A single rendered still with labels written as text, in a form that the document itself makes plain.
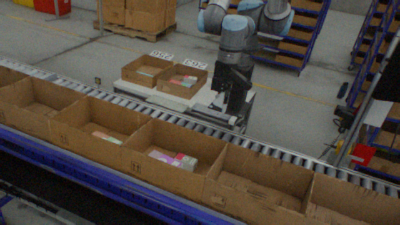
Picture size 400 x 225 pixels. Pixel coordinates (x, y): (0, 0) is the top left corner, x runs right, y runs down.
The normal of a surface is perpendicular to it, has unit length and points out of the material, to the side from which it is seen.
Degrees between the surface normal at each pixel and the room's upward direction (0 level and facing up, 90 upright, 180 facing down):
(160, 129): 90
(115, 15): 90
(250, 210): 91
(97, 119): 90
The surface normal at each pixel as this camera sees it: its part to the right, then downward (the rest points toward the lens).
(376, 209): -0.44, 0.48
